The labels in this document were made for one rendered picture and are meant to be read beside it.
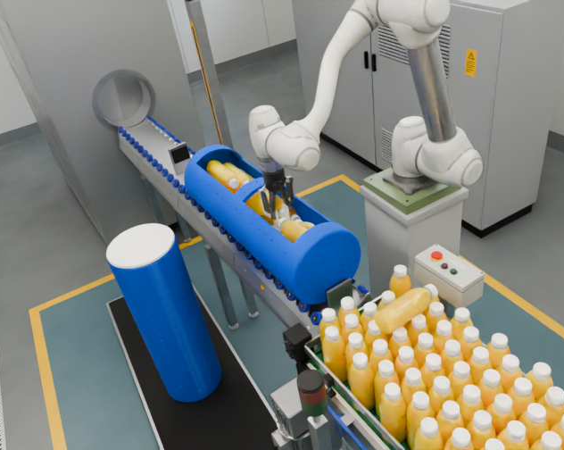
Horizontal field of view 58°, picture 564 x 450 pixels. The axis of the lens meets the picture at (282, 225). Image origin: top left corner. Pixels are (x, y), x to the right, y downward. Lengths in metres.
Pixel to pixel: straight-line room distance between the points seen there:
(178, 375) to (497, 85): 2.19
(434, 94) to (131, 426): 2.14
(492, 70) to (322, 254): 1.67
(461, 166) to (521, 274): 1.56
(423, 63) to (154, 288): 1.29
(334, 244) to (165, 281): 0.76
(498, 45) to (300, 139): 1.67
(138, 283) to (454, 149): 1.28
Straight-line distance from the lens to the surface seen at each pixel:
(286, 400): 1.68
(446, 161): 1.90
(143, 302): 2.16
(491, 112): 3.08
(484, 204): 3.40
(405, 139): 2.04
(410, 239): 2.15
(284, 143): 1.49
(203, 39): 2.78
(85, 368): 3.27
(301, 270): 1.63
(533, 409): 1.39
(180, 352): 2.37
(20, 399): 3.33
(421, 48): 1.70
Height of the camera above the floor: 2.23
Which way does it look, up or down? 36 degrees down
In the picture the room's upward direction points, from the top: 10 degrees counter-clockwise
